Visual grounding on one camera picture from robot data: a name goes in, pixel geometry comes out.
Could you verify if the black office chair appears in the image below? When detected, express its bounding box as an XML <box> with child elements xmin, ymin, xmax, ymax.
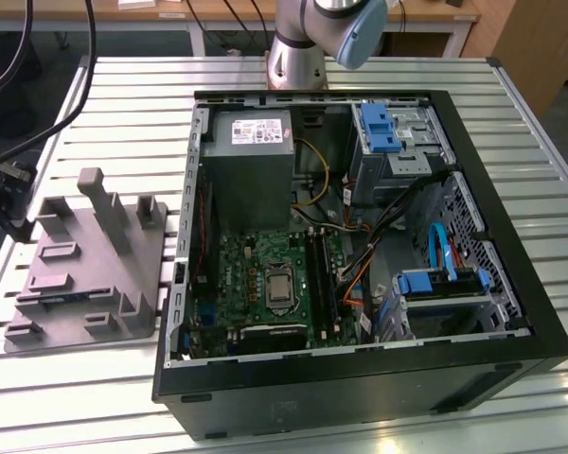
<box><xmin>0</xmin><ymin>32</ymin><xmax>44</xmax><ymax>141</ymax></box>

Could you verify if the grey parts rack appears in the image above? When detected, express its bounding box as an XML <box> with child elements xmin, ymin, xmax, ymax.
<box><xmin>3</xmin><ymin>167</ymin><xmax>171</xmax><ymax>355</ymax></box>

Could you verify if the grey power supply unit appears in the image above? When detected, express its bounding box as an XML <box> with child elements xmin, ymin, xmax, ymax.
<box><xmin>202</xmin><ymin>109</ymin><xmax>297</xmax><ymax>236</ymax></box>

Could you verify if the green motherboard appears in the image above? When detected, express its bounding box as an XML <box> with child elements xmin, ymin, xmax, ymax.
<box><xmin>188</xmin><ymin>225</ymin><xmax>364</xmax><ymax>354</ymax></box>

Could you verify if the silver CPU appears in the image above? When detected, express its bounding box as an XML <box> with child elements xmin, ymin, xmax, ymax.
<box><xmin>264</xmin><ymin>275</ymin><xmax>293</xmax><ymax>304</ymax></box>

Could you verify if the metal socket cover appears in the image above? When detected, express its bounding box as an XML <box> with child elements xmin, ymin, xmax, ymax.
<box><xmin>260</xmin><ymin>261</ymin><xmax>298</xmax><ymax>319</ymax></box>

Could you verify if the black graphics card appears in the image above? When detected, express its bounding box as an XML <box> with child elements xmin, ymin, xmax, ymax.
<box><xmin>226</xmin><ymin>320</ymin><xmax>310</xmax><ymax>355</ymax></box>

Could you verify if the blue plastic drive latch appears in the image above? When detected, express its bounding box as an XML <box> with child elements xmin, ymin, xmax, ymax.
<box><xmin>361</xmin><ymin>102</ymin><xmax>404</xmax><ymax>155</ymax></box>

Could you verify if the metal optical drive cage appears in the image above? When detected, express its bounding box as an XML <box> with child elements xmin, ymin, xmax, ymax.
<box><xmin>348</xmin><ymin>100</ymin><xmax>456</xmax><ymax>205</ymax></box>

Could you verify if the black PC case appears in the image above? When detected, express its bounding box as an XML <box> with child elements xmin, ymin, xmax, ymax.
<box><xmin>151</xmin><ymin>88</ymin><xmax>568</xmax><ymax>444</ymax></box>

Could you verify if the hard disk in blue carrier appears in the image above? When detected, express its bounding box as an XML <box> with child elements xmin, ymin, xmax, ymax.
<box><xmin>396</xmin><ymin>267</ymin><xmax>491</xmax><ymax>297</ymax></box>

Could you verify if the metal disk bay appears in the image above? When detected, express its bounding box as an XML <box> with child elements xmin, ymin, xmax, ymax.
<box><xmin>373</xmin><ymin>271</ymin><xmax>515</xmax><ymax>342</ymax></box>

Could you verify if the brown wooden cabinet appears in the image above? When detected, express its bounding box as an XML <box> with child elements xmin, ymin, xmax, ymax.
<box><xmin>468</xmin><ymin>0</ymin><xmax>568</xmax><ymax>122</ymax></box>

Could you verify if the black tool cable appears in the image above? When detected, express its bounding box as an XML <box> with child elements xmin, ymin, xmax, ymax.
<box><xmin>0</xmin><ymin>0</ymin><xmax>35</xmax><ymax>98</ymax></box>
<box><xmin>0</xmin><ymin>0</ymin><xmax>99</xmax><ymax>166</ymax></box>

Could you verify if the yellow black wire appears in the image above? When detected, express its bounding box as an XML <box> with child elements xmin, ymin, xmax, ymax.
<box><xmin>294</xmin><ymin>137</ymin><xmax>331</xmax><ymax>209</ymax></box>

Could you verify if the orange yellow wire bundle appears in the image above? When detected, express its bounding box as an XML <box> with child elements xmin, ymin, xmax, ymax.
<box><xmin>343</xmin><ymin>277</ymin><xmax>366</xmax><ymax>313</ymax></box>

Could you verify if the grey wire bundle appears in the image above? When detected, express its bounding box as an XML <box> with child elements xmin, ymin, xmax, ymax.
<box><xmin>338</xmin><ymin>226</ymin><xmax>384</xmax><ymax>281</ymax></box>

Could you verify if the blue SATA wire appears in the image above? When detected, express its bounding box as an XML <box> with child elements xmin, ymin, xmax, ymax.
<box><xmin>427</xmin><ymin>220</ymin><xmax>458</xmax><ymax>283</ymax></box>

